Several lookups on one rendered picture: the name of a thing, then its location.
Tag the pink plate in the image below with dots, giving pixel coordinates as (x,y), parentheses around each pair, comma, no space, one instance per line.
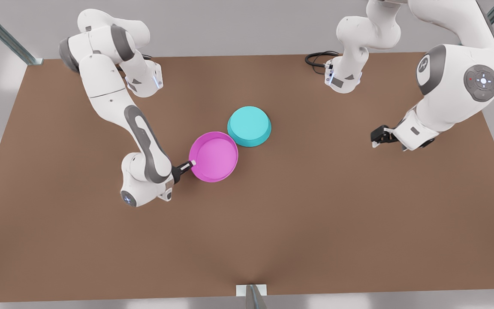
(213,156)

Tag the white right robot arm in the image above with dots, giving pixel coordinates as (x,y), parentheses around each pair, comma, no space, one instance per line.
(105,88)

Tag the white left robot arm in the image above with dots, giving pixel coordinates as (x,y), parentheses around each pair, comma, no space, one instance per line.
(453,81)

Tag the blue plate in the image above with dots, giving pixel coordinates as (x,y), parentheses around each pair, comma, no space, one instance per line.
(249,126)

